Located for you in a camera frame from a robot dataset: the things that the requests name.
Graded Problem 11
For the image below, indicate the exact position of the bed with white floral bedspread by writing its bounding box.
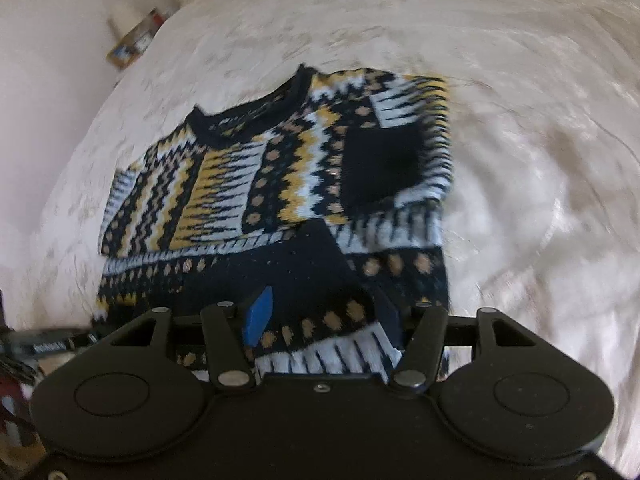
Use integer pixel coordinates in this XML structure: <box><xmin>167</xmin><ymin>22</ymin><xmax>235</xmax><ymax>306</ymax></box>
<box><xmin>0</xmin><ymin>0</ymin><xmax>640</xmax><ymax>476</ymax></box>

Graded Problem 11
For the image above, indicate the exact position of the navy yellow patterned knit sweater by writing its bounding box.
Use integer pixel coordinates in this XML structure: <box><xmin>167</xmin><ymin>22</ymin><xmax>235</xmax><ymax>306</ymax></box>
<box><xmin>90</xmin><ymin>64</ymin><xmax>453</xmax><ymax>386</ymax></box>

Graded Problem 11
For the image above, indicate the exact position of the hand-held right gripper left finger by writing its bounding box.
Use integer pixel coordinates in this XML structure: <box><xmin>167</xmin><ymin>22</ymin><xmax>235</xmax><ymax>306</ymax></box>
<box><xmin>109</xmin><ymin>285</ymin><xmax>275</xmax><ymax>390</ymax></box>

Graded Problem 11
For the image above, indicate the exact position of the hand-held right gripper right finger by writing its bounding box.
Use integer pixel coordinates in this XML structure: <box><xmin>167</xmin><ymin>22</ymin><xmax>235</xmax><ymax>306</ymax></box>
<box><xmin>374</xmin><ymin>289</ymin><xmax>537</xmax><ymax>390</ymax></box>

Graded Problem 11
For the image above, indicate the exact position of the wooden photo frame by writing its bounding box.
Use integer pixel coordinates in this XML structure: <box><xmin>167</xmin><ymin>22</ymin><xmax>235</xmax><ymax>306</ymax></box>
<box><xmin>107</xmin><ymin>27</ymin><xmax>153</xmax><ymax>69</ymax></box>

